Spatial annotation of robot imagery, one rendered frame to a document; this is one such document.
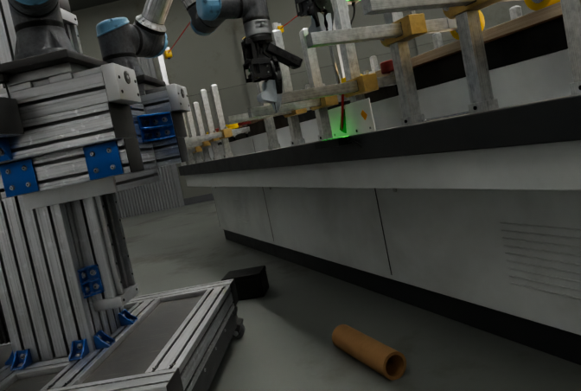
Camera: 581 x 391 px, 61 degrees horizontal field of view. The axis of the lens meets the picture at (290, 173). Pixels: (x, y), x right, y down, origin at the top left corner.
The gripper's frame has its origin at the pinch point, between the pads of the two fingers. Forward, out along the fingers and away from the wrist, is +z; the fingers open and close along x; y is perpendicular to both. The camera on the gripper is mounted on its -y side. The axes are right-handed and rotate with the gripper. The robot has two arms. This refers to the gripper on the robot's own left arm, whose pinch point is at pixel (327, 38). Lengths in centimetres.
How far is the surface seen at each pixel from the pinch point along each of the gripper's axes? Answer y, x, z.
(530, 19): -55, -6, 10
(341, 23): -1.2, -6.2, -4.2
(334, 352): 17, 5, 101
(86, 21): 726, -266, -224
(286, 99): 3.4, 18.4, 16.2
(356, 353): 2, 10, 96
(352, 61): -2.0, -7.5, 7.7
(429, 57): -21.8, -18.5, 11.4
